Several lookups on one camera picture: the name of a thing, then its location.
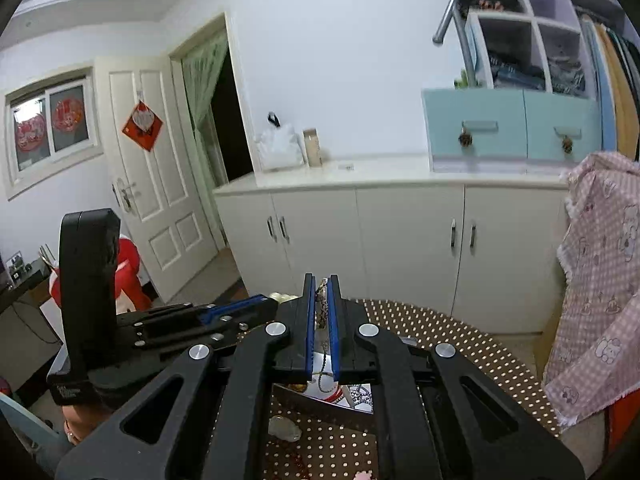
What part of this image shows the pale jade stone pendant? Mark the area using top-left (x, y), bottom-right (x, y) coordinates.
top-left (268, 415), bottom-right (302, 443)

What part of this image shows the black jewelry box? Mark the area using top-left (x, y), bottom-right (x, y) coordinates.
top-left (278, 351), bottom-right (373, 415)

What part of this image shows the person's left hand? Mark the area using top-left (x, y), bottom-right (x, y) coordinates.
top-left (62, 405), bottom-right (113, 445)

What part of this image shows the brown polka dot tablecloth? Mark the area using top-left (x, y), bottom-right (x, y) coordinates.
top-left (259, 317), bottom-right (584, 479)

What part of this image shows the white panel door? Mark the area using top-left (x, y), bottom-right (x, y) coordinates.
top-left (93, 56), bottom-right (217, 301)

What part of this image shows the white tote bag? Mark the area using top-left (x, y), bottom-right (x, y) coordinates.
top-left (254, 112), bottom-right (305, 171)

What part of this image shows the long white low cabinet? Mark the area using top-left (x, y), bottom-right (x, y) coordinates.
top-left (215, 157), bottom-right (567, 334)

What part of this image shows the beige jar with lid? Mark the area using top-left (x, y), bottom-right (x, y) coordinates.
top-left (303, 128), bottom-right (322, 168)

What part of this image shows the red diamond door decoration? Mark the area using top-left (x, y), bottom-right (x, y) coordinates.
top-left (122, 101), bottom-right (163, 152)

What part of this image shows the window with red paper-cuts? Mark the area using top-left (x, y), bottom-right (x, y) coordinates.
top-left (1, 64), bottom-right (103, 200)

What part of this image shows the teal two-drawer chest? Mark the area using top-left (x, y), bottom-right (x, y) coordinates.
top-left (422, 89), bottom-right (602, 172)

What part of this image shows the pink checkered cloth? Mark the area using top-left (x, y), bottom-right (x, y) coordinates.
top-left (542, 152), bottom-right (639, 428)

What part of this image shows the green doorway curtain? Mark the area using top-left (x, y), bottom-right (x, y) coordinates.
top-left (180, 31), bottom-right (230, 252)

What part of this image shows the grey metal railing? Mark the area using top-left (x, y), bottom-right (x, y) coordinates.
top-left (432, 0), bottom-right (477, 88)

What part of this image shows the white cubby shelf unit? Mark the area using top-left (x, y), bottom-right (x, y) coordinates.
top-left (465, 0), bottom-right (639, 100)

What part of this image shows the hanging clothes row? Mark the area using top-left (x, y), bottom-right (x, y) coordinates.
top-left (582, 15), bottom-right (639, 162)

